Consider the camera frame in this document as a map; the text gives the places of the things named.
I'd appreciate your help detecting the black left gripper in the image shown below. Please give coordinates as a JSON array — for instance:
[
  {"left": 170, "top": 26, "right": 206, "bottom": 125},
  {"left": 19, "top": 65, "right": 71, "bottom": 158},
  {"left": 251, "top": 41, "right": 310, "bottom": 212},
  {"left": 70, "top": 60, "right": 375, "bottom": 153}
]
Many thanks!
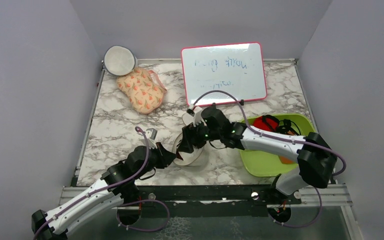
[{"left": 134, "top": 142, "right": 177, "bottom": 180}]

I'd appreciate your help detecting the purple cable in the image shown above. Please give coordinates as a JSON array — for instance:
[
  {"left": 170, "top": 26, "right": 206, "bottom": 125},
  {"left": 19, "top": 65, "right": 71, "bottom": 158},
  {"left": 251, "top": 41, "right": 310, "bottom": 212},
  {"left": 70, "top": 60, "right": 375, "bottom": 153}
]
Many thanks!
[
  {"left": 191, "top": 90, "right": 347, "bottom": 177},
  {"left": 32, "top": 126, "right": 150, "bottom": 240}
]

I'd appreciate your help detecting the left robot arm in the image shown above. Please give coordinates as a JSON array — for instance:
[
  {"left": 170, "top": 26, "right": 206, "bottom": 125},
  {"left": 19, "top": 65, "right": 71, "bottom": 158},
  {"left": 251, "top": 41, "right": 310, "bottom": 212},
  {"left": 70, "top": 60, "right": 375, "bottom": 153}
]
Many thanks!
[{"left": 31, "top": 142, "right": 177, "bottom": 240}]

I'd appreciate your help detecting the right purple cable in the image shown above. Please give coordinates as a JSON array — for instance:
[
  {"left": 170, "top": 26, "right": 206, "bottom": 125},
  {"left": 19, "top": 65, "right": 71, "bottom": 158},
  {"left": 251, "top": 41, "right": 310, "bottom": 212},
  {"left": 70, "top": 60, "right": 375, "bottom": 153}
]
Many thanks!
[{"left": 191, "top": 90, "right": 347, "bottom": 177}]

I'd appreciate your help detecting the pink framed whiteboard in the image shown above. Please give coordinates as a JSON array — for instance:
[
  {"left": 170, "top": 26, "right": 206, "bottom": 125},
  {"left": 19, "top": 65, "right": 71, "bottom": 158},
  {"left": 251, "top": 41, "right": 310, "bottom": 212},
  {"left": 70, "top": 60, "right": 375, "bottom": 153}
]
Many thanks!
[{"left": 181, "top": 42, "right": 268, "bottom": 106}]

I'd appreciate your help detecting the black mounting rail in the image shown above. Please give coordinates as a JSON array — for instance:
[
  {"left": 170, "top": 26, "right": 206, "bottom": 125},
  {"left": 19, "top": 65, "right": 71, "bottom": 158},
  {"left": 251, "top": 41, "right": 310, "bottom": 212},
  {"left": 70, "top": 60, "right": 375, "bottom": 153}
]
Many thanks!
[{"left": 69, "top": 183, "right": 302, "bottom": 218}]

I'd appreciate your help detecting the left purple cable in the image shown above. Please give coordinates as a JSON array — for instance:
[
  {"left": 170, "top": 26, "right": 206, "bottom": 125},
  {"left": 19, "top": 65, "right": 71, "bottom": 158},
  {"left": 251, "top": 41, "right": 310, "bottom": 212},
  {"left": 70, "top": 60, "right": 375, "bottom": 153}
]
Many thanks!
[{"left": 32, "top": 126, "right": 150, "bottom": 240}]

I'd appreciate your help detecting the green plastic tray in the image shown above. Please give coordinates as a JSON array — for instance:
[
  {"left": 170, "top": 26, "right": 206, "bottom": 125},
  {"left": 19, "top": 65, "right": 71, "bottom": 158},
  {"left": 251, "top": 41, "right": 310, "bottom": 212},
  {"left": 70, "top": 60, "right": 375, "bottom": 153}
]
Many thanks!
[{"left": 239, "top": 113, "right": 315, "bottom": 177}]

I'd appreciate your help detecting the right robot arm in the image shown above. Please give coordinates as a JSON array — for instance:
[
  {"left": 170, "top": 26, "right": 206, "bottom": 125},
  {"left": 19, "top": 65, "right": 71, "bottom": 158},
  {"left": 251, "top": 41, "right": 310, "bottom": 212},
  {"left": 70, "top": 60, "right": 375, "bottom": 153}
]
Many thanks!
[{"left": 176, "top": 106, "right": 337, "bottom": 204}]

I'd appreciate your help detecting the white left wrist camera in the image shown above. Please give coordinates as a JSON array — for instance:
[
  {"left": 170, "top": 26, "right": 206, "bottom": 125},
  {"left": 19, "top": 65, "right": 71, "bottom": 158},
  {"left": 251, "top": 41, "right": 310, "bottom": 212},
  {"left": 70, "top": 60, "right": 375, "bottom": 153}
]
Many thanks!
[{"left": 145, "top": 128, "right": 158, "bottom": 141}]

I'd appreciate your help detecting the grey rimmed mesh laundry bag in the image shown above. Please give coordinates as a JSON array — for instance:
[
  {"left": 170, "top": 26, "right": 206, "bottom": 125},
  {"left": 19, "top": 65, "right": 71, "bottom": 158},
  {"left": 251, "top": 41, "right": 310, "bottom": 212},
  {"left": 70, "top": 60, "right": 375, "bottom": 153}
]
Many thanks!
[{"left": 103, "top": 45, "right": 138, "bottom": 77}]

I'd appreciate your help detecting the red and black bra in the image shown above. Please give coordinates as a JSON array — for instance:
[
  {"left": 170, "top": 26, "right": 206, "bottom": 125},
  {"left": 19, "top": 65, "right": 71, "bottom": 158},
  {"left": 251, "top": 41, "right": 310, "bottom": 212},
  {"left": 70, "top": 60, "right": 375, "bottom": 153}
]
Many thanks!
[{"left": 252, "top": 115, "right": 302, "bottom": 136}]

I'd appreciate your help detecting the peach floral bra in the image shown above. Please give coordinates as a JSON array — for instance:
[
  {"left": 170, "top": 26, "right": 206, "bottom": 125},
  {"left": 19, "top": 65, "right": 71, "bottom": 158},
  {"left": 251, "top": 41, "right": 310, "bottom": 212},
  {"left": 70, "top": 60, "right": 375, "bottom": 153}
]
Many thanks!
[{"left": 116, "top": 67, "right": 167, "bottom": 115}]

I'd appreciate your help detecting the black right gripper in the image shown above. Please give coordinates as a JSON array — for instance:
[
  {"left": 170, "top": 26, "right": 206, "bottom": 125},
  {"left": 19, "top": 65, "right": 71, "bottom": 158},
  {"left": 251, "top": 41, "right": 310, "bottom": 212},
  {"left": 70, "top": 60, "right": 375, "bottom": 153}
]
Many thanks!
[{"left": 178, "top": 118, "right": 222, "bottom": 154}]

